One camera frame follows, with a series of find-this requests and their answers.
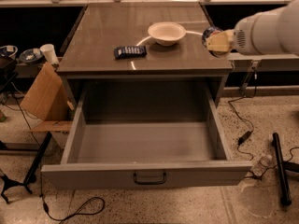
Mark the open grey top drawer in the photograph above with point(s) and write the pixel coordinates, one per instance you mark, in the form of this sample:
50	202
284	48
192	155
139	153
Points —
122	128

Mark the blue bowl at left edge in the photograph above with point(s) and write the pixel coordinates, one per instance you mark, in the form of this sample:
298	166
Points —
8	51

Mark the black drawer handle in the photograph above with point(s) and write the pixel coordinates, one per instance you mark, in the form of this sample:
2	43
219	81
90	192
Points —
149	180

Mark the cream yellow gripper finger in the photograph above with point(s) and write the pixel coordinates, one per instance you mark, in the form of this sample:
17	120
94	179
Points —
220	41

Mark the blue pepsi can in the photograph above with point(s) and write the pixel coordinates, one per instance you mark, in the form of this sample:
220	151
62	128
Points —
205	35

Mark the clear plastic water bottle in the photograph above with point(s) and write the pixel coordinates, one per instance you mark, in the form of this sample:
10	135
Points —
262	164

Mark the white paper cup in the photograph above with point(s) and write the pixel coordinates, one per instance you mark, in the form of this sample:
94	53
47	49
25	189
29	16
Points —
48	51

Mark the dark bowl with items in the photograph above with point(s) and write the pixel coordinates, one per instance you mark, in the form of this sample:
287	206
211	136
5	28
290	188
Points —
31	56

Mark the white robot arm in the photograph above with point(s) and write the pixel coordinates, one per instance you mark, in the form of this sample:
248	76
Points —
271	32

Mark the black tripod leg left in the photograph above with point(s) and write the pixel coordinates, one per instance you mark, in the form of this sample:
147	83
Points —
27	176

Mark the grey cabinet with glossy top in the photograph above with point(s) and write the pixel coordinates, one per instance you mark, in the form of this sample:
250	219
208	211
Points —
103	27

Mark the dark blue snack bag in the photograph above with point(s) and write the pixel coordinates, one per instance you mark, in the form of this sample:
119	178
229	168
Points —
127	52

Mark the brown cardboard box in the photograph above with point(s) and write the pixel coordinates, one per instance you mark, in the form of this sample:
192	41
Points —
48	101

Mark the white paper bowl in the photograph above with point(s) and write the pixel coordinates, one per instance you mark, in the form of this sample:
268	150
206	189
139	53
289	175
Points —
166	33

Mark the black metal stand leg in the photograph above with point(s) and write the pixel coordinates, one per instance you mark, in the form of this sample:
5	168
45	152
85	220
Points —
283	167

